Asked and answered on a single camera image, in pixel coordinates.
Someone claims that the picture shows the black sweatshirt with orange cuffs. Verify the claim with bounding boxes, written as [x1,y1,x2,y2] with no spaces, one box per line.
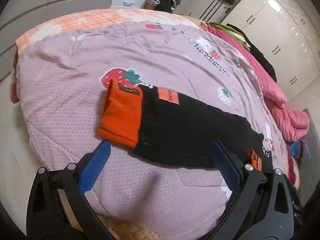
[98,80,273,171]

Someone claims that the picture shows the white built-in wardrobe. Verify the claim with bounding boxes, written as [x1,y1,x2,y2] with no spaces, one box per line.
[190,0,319,101]

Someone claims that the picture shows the green garment on bed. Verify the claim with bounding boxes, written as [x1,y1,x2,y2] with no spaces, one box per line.
[206,22,251,51]

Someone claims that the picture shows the striped multicolour cloth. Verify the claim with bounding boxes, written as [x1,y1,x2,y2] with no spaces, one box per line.
[287,138,311,159]

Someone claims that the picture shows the pink quilted blanket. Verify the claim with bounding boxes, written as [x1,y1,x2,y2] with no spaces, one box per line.
[200,22,310,142]

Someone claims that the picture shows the red patterned cloth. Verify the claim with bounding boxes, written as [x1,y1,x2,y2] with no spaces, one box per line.
[288,157,300,190]

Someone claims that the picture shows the lilac strawberry print bedspread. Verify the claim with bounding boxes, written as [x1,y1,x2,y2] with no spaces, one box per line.
[14,9,288,239]

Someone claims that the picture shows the black garment on bed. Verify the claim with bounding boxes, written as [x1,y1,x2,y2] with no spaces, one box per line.
[227,23,277,82]

